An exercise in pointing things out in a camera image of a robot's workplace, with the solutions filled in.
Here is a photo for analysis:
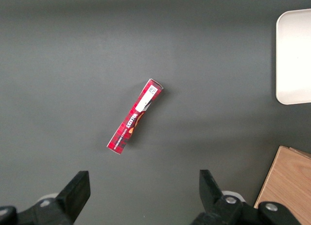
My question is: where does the red tartan cookie box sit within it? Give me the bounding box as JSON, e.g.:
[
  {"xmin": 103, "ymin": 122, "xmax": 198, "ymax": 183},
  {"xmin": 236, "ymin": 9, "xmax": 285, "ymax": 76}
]
[{"xmin": 106, "ymin": 78, "xmax": 165, "ymax": 156}]

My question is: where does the cream rectangular plastic tray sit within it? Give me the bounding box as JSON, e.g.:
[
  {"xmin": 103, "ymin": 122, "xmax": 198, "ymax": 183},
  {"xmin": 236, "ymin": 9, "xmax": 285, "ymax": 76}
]
[{"xmin": 275, "ymin": 8, "xmax": 311, "ymax": 106}]

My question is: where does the oak wooden drawer cabinet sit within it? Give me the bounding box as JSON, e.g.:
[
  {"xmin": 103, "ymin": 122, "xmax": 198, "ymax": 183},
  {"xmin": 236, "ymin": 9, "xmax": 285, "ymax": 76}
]
[{"xmin": 253, "ymin": 145, "xmax": 311, "ymax": 225}]

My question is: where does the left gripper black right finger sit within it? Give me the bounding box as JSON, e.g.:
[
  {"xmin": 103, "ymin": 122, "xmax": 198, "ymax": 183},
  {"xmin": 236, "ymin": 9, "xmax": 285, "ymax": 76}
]
[{"xmin": 199, "ymin": 169, "xmax": 245, "ymax": 225}]

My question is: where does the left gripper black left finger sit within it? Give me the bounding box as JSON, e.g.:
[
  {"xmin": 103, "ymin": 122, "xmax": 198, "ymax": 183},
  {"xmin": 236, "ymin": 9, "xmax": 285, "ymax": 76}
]
[{"xmin": 31, "ymin": 170, "xmax": 91, "ymax": 225}]

